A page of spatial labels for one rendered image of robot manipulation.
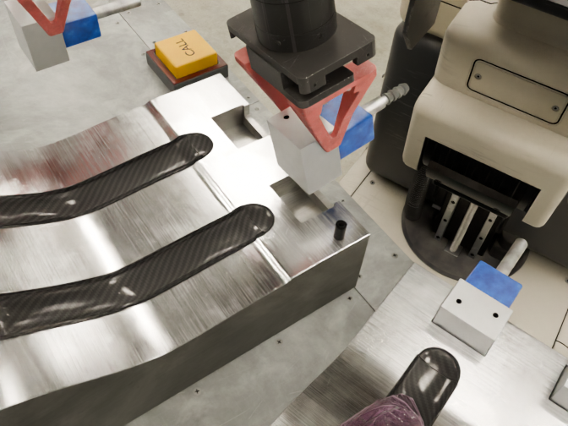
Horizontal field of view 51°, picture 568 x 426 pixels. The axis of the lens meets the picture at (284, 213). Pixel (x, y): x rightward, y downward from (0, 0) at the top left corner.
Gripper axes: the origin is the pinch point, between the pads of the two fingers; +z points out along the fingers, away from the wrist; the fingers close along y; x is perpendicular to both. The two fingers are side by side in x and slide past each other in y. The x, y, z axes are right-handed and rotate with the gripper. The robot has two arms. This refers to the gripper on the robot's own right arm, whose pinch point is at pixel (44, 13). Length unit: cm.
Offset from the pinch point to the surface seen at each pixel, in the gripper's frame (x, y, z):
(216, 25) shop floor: 82, -111, 96
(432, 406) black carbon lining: 10, 50, 10
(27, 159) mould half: -7.8, 11.6, 6.4
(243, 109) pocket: 13.6, 15.9, 7.0
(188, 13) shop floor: 77, -123, 96
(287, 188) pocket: 11.9, 26.6, 8.1
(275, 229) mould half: 7.3, 31.2, 6.2
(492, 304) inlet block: 19, 47, 7
